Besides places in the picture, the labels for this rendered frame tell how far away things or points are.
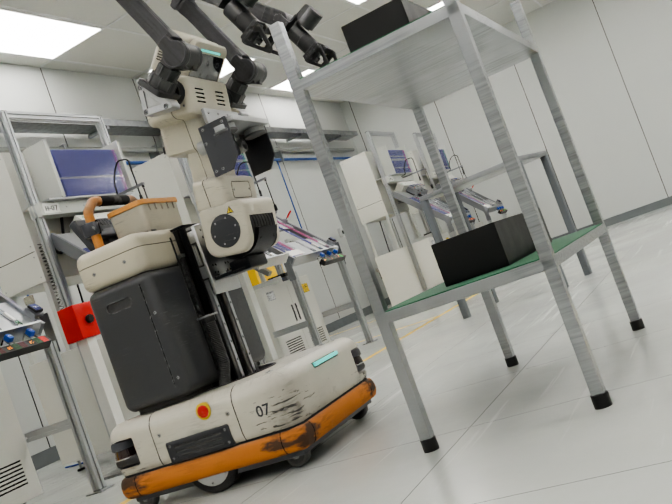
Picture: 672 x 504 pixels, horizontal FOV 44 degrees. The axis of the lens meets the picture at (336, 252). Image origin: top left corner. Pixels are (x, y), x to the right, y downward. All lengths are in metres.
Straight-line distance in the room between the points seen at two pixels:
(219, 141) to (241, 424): 0.84
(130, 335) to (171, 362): 0.16
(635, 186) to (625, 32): 1.95
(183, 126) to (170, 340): 0.67
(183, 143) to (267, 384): 0.82
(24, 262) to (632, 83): 8.52
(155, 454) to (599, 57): 9.65
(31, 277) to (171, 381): 2.22
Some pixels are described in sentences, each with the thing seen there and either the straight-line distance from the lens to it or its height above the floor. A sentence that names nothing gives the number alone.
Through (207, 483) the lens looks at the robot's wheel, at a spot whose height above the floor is 0.04.
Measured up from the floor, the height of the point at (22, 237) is 1.26.
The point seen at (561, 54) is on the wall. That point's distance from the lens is 11.62.
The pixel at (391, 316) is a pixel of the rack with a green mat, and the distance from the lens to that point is 2.00.
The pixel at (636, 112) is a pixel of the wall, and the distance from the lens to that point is 11.44.
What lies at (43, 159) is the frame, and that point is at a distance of 4.71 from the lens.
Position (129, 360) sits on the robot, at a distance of 2.65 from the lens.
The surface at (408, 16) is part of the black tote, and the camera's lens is 2.15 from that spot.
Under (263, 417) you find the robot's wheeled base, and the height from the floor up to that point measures 0.17.
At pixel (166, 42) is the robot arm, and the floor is 1.27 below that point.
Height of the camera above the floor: 0.44
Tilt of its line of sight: 2 degrees up
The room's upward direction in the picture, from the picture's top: 20 degrees counter-clockwise
